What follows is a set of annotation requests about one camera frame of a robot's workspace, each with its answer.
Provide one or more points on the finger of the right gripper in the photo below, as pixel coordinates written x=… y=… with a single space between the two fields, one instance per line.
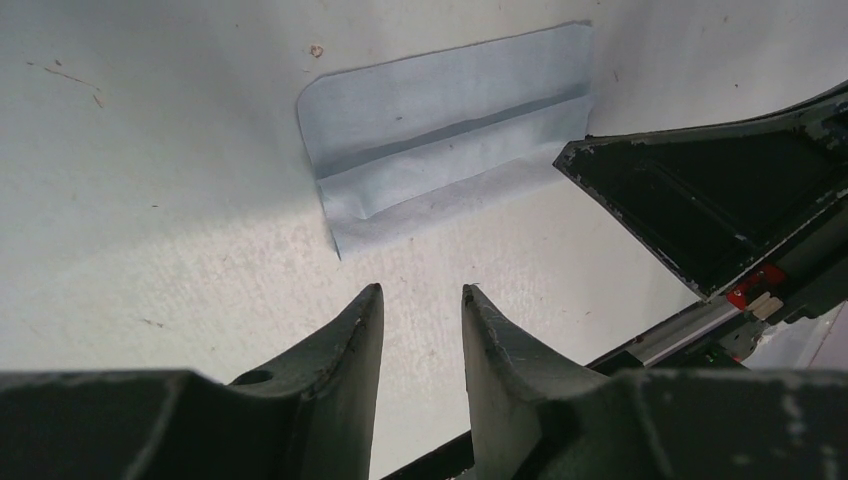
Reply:
x=713 y=203

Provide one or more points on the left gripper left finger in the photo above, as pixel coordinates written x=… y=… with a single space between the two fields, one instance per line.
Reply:
x=307 y=413

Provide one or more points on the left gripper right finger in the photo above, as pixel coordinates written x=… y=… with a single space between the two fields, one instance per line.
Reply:
x=535 y=414

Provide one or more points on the light blue cleaning cloth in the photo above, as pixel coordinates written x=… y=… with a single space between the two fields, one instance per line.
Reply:
x=403 y=146

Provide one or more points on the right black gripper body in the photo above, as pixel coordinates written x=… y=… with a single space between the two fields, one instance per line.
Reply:
x=808 y=279

